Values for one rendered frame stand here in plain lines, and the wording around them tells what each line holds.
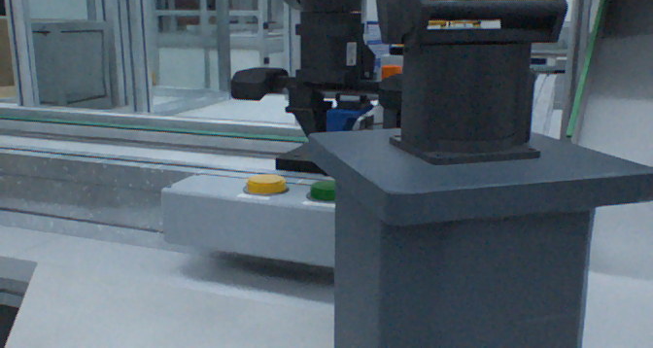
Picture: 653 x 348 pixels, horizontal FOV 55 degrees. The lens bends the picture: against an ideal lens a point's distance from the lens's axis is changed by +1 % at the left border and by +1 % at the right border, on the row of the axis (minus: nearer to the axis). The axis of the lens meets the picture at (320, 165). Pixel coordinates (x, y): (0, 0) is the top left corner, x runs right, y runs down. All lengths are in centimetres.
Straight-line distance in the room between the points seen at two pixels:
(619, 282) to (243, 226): 40
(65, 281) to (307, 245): 27
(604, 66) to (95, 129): 81
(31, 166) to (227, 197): 33
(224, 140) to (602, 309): 61
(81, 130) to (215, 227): 58
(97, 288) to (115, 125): 48
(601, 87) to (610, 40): 7
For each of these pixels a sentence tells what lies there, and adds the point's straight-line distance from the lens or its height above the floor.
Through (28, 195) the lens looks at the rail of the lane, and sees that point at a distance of 90.
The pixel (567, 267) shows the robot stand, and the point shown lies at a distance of 35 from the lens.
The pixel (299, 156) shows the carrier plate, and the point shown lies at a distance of 74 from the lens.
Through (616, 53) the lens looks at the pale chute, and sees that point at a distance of 78.
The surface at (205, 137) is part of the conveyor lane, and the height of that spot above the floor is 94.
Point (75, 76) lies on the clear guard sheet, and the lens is 125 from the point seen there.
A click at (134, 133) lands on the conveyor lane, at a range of 111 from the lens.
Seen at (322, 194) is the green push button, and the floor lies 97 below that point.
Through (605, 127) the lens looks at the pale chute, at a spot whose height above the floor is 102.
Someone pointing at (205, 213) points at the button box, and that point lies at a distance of 65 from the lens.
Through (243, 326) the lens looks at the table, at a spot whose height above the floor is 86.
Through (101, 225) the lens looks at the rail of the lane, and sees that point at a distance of 83.
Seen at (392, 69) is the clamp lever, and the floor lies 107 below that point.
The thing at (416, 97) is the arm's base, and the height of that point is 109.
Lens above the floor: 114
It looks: 14 degrees down
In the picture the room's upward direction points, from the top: straight up
